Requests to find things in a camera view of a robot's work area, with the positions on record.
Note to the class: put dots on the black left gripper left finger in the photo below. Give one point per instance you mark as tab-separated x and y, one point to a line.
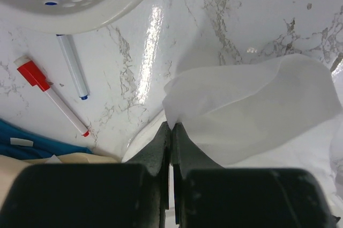
130	194

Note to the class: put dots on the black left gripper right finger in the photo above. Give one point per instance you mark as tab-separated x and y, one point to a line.
209	195

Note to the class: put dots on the white daisy print t shirt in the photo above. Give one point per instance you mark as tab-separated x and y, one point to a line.
283	112

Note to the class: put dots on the folded cream t shirt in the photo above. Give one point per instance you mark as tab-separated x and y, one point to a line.
11	167

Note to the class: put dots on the folded blue t shirt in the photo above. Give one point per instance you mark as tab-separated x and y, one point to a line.
19	144

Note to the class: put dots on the blue capped white marker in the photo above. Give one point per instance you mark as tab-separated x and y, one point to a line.
72	63

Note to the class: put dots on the red capped white marker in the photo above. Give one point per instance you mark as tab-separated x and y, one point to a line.
35	77

